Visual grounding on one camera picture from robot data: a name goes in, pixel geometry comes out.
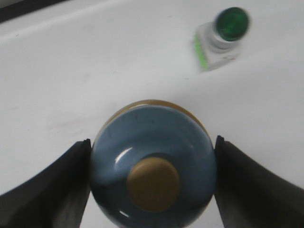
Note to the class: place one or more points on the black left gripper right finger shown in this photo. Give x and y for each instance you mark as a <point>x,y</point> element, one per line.
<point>250,196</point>

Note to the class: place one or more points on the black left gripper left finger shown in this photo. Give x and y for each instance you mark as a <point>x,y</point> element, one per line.
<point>54,198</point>

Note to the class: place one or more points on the blue call bell cream base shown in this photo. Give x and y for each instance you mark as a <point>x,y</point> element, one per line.
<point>153,166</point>

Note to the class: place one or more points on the green pushbutton switch white body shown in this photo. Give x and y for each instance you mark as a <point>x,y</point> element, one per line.
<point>216,43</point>

